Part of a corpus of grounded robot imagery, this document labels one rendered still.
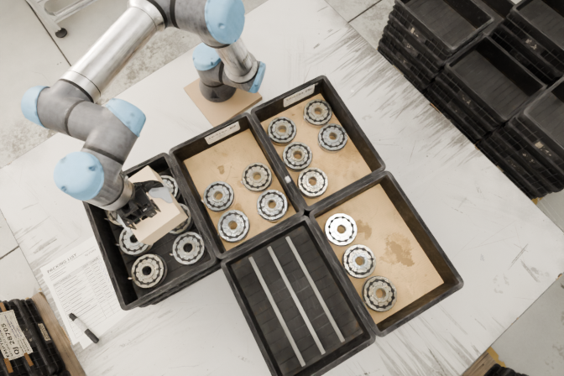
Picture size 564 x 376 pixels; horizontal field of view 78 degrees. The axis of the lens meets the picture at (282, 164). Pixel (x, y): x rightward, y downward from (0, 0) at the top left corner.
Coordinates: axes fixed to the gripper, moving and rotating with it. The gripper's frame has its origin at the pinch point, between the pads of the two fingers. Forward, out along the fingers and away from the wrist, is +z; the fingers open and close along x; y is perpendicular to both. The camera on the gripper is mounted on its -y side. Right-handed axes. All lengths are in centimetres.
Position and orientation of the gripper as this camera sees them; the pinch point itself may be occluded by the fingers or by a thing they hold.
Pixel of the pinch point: (147, 204)
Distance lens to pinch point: 99.0
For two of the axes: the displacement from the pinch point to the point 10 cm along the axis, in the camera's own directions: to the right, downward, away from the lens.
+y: 6.1, 7.5, -2.5
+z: 0.1, 3.1, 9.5
